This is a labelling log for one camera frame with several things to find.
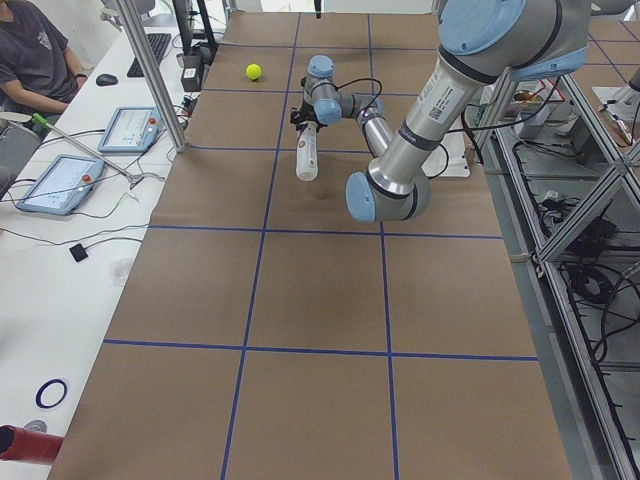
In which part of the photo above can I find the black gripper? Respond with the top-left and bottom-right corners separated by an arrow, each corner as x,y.
290,100 -> 320,131

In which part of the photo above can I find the white tennis ball can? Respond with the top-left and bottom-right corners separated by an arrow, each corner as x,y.
295,121 -> 318,182

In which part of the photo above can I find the Roland Garros yellow tennis ball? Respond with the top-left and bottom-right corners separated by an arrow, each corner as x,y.
245,63 -> 263,81

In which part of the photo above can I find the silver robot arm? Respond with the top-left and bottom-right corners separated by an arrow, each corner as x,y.
291,0 -> 591,223

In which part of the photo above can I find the black box with label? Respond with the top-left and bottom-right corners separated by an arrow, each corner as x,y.
181,55 -> 204,93

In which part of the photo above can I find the black keyboard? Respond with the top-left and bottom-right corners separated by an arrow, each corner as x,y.
126,32 -> 173,79

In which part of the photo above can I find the teach pendant near pillar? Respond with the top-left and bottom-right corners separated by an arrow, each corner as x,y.
98,106 -> 163,155

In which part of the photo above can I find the black computer mouse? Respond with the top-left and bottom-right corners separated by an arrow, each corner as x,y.
95,73 -> 119,87

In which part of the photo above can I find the teach pendant near edge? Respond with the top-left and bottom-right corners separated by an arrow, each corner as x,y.
16,154 -> 105,216

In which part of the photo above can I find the small black square pad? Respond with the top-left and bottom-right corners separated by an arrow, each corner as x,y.
69,243 -> 88,263

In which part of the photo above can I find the seated person in grey shirt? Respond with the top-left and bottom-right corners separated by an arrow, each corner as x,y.
1,1 -> 87,115

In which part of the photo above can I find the blue tape roll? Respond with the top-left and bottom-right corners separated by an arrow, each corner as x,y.
34,378 -> 69,410

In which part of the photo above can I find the red cylinder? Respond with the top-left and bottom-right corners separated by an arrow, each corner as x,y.
1,425 -> 64,465

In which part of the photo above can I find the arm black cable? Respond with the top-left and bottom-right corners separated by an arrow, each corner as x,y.
333,76 -> 484,180

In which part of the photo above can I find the aluminium frame pillar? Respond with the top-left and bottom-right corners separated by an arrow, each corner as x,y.
115,0 -> 187,153

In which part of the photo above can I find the aluminium frame rack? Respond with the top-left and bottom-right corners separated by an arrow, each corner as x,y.
468,10 -> 639,479

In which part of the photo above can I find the metal rod with green handle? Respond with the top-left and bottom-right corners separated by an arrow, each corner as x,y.
1,111 -> 147,188

